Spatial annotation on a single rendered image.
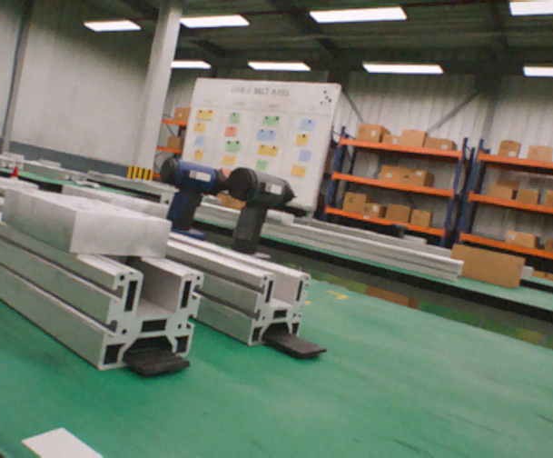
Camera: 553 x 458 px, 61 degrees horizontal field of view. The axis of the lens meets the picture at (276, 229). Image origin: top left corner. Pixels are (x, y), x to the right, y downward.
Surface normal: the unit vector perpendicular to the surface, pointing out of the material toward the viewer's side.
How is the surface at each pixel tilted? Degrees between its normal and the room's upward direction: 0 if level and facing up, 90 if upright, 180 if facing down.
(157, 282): 90
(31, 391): 0
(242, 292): 90
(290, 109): 90
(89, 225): 90
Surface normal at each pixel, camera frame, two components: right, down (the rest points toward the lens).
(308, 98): -0.53, -0.07
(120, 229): 0.76, 0.19
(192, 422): 0.20, -0.98
